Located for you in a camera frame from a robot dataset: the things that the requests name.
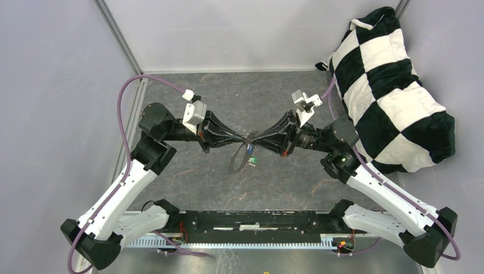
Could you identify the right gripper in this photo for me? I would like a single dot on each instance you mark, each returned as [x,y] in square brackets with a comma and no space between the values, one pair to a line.
[274,138]

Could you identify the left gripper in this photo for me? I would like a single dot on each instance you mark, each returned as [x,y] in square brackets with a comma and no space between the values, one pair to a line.
[206,136]

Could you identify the metal split keyring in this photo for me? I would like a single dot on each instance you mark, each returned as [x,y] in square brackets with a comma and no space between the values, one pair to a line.
[251,136]

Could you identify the blue tagged key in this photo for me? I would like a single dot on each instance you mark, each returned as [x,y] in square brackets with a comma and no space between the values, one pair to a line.
[249,149]

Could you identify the green tagged key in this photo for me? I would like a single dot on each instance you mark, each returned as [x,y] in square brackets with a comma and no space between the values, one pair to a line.
[252,161]

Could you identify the grey metal key holder plate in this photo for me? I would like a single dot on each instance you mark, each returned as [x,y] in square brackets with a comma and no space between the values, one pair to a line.
[239,159]

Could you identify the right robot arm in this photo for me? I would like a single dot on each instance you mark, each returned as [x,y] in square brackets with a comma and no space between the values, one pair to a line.
[421,230]

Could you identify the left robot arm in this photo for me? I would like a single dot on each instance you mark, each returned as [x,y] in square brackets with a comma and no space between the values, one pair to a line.
[99,235]

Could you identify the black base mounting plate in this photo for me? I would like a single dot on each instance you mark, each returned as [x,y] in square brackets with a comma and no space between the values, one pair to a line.
[194,222]

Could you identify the black white checkered pillow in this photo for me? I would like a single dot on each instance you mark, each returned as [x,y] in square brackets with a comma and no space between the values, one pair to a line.
[401,127]

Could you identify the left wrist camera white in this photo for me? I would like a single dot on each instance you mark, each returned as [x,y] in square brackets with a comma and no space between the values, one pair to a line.
[194,112]

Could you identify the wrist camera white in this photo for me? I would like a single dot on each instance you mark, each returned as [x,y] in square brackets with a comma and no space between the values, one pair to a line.
[194,112]
[305,105]

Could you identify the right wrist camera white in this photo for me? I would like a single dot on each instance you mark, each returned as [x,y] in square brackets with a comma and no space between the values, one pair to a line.
[305,105]

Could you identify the white slotted cable duct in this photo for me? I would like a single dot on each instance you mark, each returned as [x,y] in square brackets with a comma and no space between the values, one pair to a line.
[154,241]

